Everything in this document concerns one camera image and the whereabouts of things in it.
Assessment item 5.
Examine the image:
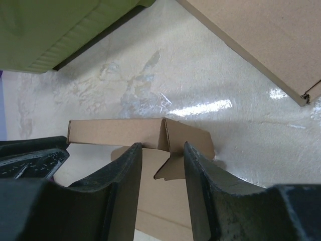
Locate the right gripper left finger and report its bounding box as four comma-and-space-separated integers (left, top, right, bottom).
1, 143, 142, 240

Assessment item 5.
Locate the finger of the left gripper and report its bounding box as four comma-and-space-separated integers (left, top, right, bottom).
1, 136, 69, 179

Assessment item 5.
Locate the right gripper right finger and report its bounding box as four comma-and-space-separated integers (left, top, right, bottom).
184, 143, 320, 240

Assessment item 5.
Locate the brown paper box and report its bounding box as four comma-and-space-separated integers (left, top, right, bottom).
67, 118, 215, 240

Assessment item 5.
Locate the front folded brown box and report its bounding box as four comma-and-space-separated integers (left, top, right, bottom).
180, 0, 320, 106

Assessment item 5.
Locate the olive green plastic basket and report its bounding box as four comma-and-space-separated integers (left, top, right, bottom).
1, 1, 154, 73

